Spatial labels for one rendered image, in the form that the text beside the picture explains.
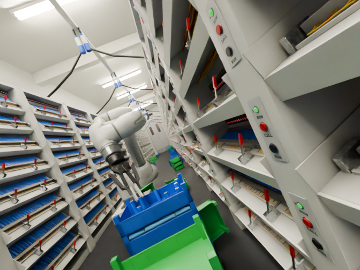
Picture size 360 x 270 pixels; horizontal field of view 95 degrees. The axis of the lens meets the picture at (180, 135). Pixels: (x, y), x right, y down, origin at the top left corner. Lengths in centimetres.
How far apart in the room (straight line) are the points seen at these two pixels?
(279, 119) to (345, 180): 12
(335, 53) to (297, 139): 13
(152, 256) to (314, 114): 58
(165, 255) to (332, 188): 50
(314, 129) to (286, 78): 10
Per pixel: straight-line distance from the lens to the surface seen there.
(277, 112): 30
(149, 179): 161
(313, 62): 24
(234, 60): 34
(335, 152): 35
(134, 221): 72
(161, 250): 64
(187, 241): 64
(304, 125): 32
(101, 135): 88
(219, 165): 100
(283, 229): 59
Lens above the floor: 66
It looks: 1 degrees down
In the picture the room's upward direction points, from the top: 25 degrees counter-clockwise
